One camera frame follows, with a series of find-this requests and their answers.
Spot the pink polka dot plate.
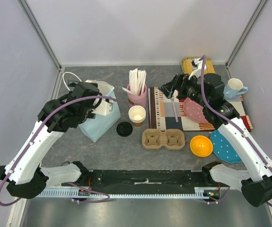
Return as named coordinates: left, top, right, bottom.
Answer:
left=183, top=98, right=208, bottom=123

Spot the light blue paper bag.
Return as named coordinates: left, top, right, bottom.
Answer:
left=79, top=79, right=121, bottom=142

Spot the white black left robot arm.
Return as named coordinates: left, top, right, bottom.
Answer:
left=0, top=82, right=101, bottom=199

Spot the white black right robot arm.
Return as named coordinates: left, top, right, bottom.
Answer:
left=159, top=73, right=272, bottom=207

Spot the yellow woven bamboo tray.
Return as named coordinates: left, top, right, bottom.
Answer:
left=181, top=57, right=216, bottom=74

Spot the colourful patchwork placemat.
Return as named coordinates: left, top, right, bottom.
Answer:
left=148, top=85, right=254, bottom=132

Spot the white wrapped straws bundle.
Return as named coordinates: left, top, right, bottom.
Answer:
left=129, top=69, right=147, bottom=96

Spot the light blue mug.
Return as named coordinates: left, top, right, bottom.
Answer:
left=223, top=78, right=248, bottom=99

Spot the pink tin straw holder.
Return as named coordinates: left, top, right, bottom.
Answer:
left=127, top=85, right=147, bottom=108

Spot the brown paper cup stack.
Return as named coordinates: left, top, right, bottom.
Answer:
left=128, top=105, right=146, bottom=127

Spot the brown cardboard cup carrier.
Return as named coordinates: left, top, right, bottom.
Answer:
left=142, top=129, right=185, bottom=150

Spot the orange plastic bowl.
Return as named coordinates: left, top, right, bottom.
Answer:
left=190, top=135, right=213, bottom=157

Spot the blue polka dot plate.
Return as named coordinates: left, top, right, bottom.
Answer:
left=210, top=130, right=242, bottom=164

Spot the black cup lid stack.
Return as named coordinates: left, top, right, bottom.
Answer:
left=116, top=122, right=133, bottom=137

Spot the pink handled fork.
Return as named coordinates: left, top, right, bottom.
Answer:
left=171, top=96, right=179, bottom=122

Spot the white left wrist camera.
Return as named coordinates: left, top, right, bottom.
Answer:
left=93, top=99, right=114, bottom=116

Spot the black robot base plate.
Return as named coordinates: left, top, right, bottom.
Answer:
left=75, top=170, right=218, bottom=194

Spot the slotted grey cable duct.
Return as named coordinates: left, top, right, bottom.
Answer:
left=37, top=187, right=210, bottom=199

